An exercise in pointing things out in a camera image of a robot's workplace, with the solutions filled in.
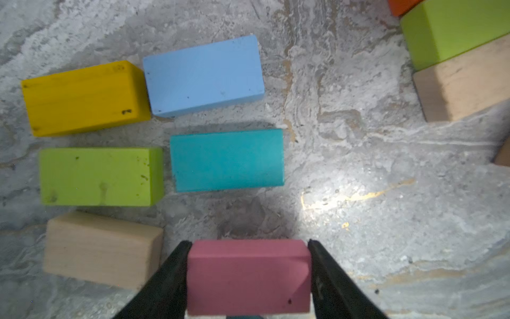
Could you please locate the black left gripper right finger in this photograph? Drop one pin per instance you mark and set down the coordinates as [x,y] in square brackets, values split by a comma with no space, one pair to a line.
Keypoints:
[335,294]

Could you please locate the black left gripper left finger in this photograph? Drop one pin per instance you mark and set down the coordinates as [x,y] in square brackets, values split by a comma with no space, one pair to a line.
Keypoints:
[165,294]

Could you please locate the pink square block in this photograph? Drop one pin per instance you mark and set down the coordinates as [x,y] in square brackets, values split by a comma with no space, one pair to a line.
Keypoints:
[248,277]

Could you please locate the natural wood slanted block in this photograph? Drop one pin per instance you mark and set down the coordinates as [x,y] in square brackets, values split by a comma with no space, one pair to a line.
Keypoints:
[102,249]

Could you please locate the lime green block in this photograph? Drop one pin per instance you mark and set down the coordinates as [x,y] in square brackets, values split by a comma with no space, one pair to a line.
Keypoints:
[127,177]

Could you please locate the teal rectangular block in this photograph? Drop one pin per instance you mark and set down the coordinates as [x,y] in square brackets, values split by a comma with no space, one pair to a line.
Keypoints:
[227,160]

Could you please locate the yellow square block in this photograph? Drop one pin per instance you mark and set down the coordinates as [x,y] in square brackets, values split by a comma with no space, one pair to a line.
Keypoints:
[84,100]

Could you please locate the light blue rectangular block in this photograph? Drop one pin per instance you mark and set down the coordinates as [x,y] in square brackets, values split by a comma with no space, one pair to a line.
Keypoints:
[208,76]

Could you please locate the natural wood rectangular block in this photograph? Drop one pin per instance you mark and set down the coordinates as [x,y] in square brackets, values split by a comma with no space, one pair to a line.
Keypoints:
[466,84]

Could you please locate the green square block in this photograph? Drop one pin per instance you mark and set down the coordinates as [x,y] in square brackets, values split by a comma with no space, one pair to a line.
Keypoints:
[436,31]

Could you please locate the orange rectangular block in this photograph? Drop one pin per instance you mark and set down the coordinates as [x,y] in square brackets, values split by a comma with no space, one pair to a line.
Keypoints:
[398,8]

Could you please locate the natural wood triangle block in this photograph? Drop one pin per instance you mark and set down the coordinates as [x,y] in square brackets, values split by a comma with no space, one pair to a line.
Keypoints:
[503,156]

